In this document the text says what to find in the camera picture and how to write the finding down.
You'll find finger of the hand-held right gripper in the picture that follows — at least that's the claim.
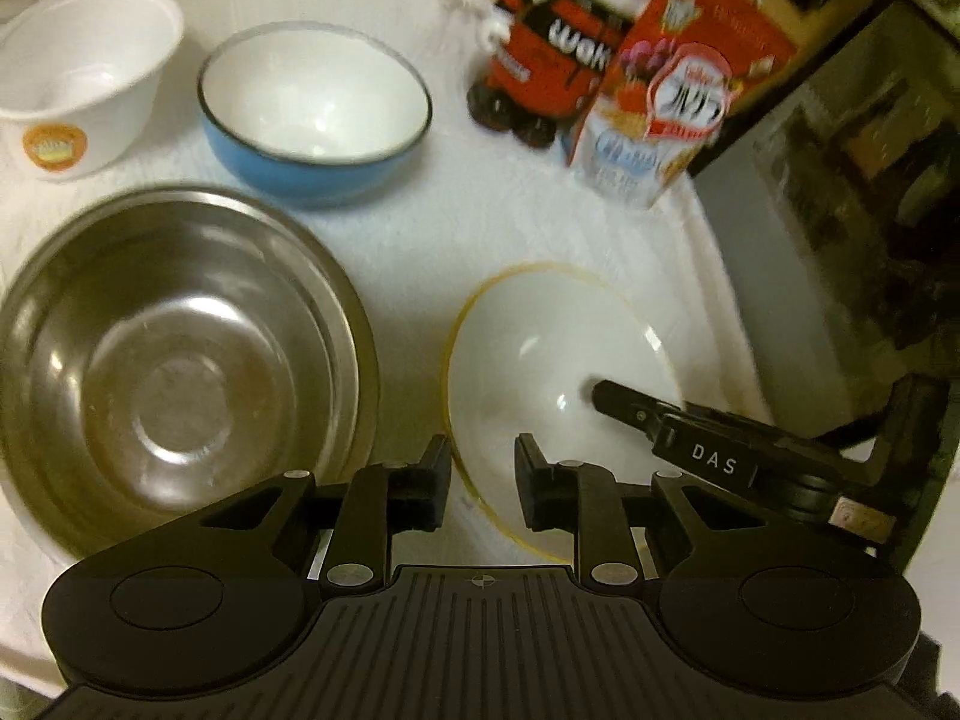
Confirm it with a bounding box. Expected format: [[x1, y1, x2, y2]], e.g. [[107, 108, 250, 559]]
[[591, 380, 680, 437]]

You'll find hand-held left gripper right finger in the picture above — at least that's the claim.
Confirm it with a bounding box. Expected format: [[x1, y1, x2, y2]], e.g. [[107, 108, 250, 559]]
[[514, 433, 760, 590]]

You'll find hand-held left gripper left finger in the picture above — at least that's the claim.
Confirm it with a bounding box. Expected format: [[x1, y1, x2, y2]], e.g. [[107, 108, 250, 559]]
[[199, 433, 453, 590]]

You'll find white bowl with yellow rim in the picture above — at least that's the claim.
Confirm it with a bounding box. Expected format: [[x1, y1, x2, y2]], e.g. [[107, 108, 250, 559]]
[[442, 262, 695, 563]]

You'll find stainless steel bowl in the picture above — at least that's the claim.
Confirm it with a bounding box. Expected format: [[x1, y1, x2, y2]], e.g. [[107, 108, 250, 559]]
[[0, 186, 377, 557]]

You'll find blue enamel bowl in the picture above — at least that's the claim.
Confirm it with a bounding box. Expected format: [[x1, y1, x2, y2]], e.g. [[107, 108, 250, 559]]
[[197, 22, 434, 211]]

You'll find white bowl with orange label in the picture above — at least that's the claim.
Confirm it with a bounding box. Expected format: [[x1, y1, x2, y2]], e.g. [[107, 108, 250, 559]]
[[0, 0, 185, 182]]

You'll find white fluffy cloth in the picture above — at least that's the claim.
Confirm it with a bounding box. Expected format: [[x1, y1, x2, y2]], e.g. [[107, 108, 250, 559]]
[[0, 0, 781, 691]]

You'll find dark framed panel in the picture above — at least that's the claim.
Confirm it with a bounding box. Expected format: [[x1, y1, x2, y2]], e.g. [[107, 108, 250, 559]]
[[690, 0, 960, 458]]

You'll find red cereal bag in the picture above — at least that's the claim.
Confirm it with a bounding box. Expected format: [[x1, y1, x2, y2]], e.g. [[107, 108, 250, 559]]
[[564, 0, 797, 211]]

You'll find red and black bear figurine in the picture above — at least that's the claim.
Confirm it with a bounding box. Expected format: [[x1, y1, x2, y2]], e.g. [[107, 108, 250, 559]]
[[466, 0, 680, 147]]

